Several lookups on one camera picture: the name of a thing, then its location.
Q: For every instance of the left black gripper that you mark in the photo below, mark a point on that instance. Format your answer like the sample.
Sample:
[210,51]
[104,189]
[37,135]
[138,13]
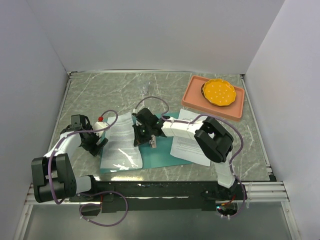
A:
[94,149]

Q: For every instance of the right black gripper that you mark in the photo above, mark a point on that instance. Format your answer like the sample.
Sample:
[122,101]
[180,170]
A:
[139,139]

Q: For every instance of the printed paper sheet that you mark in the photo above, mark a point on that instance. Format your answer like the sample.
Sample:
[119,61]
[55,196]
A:
[188,150]
[119,153]

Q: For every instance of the teal file folder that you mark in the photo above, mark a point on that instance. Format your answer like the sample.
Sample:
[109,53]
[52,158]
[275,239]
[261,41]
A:
[160,156]

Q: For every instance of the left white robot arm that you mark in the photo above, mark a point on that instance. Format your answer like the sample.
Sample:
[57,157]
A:
[53,176]

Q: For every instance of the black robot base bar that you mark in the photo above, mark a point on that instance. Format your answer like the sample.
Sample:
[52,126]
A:
[117,196]

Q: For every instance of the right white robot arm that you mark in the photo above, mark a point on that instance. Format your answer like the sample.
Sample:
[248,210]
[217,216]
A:
[213,139]

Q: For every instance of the metal folder clip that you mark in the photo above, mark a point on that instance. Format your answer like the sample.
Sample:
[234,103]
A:
[152,142]

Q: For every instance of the clear glass cup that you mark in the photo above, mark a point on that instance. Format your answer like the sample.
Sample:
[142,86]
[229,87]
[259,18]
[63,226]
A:
[143,88]

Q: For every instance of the pink rectangular tray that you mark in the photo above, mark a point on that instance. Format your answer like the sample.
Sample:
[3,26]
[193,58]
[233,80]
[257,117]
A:
[194,99]

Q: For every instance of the orange dotted plate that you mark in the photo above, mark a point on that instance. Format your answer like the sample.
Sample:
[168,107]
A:
[218,92]

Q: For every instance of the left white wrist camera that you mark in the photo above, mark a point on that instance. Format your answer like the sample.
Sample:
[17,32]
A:
[100,127]

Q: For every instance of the aluminium frame rail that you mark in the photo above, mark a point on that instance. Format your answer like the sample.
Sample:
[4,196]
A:
[256,192]

